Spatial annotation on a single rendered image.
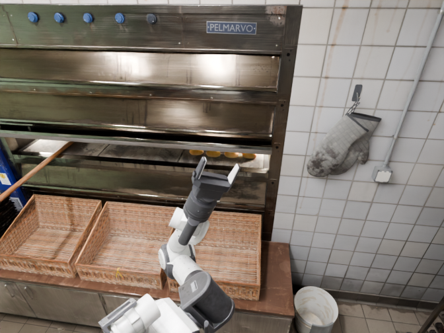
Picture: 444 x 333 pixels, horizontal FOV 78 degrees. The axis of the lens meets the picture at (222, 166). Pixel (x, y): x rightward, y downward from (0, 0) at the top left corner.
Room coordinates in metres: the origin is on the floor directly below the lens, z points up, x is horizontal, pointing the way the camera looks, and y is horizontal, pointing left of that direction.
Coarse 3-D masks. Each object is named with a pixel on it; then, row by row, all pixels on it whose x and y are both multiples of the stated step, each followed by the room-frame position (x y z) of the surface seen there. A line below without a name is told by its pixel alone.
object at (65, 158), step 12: (24, 156) 1.69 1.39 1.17; (36, 156) 1.67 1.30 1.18; (48, 156) 1.67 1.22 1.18; (60, 156) 1.67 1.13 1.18; (72, 156) 1.67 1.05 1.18; (84, 156) 1.67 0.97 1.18; (96, 156) 1.67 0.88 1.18; (144, 168) 1.57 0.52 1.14; (156, 168) 1.55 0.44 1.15; (168, 168) 1.54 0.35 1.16; (180, 168) 1.53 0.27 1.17; (192, 168) 1.52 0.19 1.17; (204, 168) 1.51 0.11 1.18; (216, 168) 1.51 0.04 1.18; (228, 168) 1.51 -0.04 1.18; (240, 168) 1.51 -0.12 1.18; (252, 168) 1.51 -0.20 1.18; (264, 168) 1.51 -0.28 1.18
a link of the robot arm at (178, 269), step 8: (192, 248) 0.75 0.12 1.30; (160, 256) 0.71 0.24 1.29; (184, 256) 0.70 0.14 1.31; (192, 256) 0.72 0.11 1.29; (168, 264) 0.67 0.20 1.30; (176, 264) 0.66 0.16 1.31; (184, 264) 0.64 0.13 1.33; (192, 264) 0.64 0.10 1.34; (168, 272) 0.65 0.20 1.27; (176, 272) 0.63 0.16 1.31; (184, 272) 0.60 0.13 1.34; (176, 280) 0.62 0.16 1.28
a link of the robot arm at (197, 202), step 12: (192, 180) 0.64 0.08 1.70; (204, 180) 0.64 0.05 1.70; (216, 180) 0.67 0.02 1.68; (228, 180) 0.68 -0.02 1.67; (192, 192) 0.67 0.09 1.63; (204, 192) 0.63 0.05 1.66; (216, 192) 0.64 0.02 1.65; (192, 204) 0.63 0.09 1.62; (204, 204) 0.63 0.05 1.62; (216, 204) 0.65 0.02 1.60; (204, 216) 0.62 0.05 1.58
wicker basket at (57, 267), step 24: (24, 216) 1.51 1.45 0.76; (48, 216) 1.60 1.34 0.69; (72, 216) 1.58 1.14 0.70; (96, 216) 1.49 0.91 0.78; (0, 240) 1.29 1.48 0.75; (24, 240) 1.43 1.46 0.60; (48, 240) 1.44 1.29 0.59; (72, 240) 1.44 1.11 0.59; (0, 264) 1.20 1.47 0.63; (24, 264) 1.23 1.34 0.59; (48, 264) 1.15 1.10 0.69; (72, 264) 1.15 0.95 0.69
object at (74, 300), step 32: (288, 256) 1.30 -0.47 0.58; (0, 288) 1.15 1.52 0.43; (32, 288) 1.12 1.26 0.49; (64, 288) 1.09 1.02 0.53; (96, 288) 1.06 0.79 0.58; (128, 288) 1.06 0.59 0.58; (288, 288) 1.06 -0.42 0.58; (64, 320) 1.10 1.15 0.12; (96, 320) 1.07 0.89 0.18; (256, 320) 0.92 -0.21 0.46; (288, 320) 0.89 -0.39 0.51
